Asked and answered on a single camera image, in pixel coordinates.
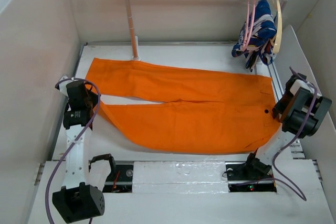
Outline orange trousers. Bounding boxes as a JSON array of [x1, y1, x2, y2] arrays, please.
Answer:
[[86, 58, 280, 154]]

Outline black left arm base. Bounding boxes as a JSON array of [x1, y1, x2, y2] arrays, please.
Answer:
[[103, 164, 133, 193]]

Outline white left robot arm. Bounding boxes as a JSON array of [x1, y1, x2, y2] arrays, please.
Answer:
[[45, 76, 117, 223]]

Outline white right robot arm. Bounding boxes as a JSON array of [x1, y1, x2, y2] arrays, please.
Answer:
[[243, 72, 332, 179]]

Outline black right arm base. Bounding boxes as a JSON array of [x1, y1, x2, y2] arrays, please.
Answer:
[[222, 164, 277, 193]]

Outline beige hanger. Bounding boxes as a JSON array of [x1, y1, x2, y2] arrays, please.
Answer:
[[270, 0, 282, 54]]

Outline pink hanger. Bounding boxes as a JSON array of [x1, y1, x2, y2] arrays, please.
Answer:
[[241, 0, 256, 51]]

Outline white foam board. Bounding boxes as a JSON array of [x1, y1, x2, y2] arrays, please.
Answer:
[[274, 25, 335, 165]]

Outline blue patterned garment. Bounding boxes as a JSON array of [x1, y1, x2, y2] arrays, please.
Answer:
[[232, 0, 277, 72]]

